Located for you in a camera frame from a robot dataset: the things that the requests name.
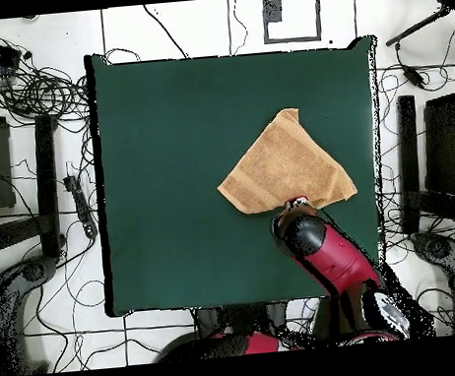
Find orange terry towel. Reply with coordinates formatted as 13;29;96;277
211;102;359;219

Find dark green tablecloth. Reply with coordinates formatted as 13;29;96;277
84;30;398;319

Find black stand bar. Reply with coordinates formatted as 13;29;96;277
30;113;71;261
394;94;423;197

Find grey stand base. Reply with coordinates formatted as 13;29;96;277
411;228;455;280
0;253;70;376

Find black power adapter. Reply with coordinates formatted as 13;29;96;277
394;39;427;92

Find black power strip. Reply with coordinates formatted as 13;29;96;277
62;172;99;241

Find grey square frame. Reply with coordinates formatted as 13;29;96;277
261;0;324;46

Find long black cable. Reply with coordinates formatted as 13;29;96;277
141;0;189;63

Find tangled black cables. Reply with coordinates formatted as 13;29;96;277
0;14;93;132

